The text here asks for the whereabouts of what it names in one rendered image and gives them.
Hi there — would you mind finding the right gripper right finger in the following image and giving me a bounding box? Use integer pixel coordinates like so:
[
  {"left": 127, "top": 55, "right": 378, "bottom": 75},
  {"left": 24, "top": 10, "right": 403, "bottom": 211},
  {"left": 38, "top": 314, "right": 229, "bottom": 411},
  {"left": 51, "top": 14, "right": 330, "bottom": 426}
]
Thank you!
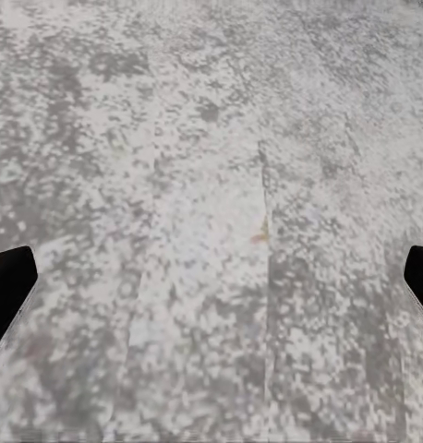
[{"left": 404, "top": 245, "right": 423, "bottom": 305}]

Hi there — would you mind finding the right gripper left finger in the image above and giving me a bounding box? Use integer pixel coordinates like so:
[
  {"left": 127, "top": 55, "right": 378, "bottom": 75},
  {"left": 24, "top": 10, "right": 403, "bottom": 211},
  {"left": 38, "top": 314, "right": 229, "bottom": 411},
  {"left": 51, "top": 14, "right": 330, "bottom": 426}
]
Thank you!
[{"left": 0, "top": 245, "right": 38, "bottom": 341}]

